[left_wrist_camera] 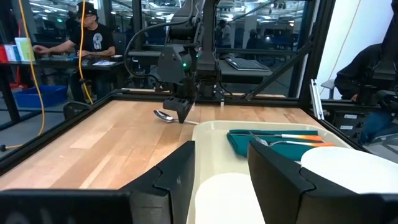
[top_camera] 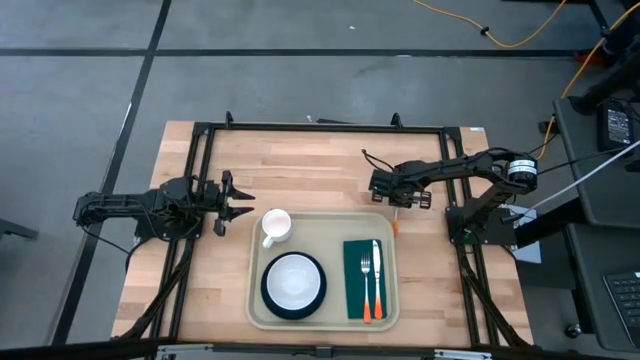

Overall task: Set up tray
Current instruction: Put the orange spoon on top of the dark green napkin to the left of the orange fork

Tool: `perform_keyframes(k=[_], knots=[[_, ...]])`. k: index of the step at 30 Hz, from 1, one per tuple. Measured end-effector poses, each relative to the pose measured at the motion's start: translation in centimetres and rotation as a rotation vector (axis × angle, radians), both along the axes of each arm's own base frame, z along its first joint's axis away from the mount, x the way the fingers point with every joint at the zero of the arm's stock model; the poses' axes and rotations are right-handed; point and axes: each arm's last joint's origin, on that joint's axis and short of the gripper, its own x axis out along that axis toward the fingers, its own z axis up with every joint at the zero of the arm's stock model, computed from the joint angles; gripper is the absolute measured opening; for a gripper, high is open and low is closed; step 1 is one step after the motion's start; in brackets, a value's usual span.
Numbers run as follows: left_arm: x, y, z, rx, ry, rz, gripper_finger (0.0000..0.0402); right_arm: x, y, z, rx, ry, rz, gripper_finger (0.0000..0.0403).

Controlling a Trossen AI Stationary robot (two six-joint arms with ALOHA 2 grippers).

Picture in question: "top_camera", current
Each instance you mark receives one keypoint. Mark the black desk leg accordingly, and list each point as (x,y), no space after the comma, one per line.
(607,85)

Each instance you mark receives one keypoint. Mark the black aluminium table frame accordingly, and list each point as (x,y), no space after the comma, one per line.
(325,128)

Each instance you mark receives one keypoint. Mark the dark navy plate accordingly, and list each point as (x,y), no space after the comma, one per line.
(265,295)

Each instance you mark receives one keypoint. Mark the dark green cloth napkin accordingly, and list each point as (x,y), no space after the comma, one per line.
(352,280)

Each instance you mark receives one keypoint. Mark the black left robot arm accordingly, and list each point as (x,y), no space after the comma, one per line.
(115,205)

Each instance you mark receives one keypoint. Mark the black rig crossbar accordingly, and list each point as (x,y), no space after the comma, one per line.
(75,350)

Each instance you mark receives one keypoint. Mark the white ceramic mug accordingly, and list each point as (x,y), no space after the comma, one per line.
(276,224)

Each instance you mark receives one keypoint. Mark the beige plastic tray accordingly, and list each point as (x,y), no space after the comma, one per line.
(330,230)

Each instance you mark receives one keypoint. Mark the dark grey keyboard desk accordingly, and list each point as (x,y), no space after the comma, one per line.
(590,300)

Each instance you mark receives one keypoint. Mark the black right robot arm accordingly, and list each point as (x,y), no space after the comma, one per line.
(450,170)

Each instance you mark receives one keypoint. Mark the white ceramic bowl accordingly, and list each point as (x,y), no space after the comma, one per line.
(293,281)

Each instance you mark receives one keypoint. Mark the black power adapter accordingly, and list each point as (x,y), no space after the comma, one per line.
(615,127)

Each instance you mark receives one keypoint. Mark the black keyboard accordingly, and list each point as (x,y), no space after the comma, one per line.
(627,305)

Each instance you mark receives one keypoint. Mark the dark grey side desk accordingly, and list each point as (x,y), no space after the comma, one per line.
(600,200)

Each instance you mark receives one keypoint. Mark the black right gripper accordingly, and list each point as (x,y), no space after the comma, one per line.
(397,187)

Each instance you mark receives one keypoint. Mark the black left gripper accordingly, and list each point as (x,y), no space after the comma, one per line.
(215,200)

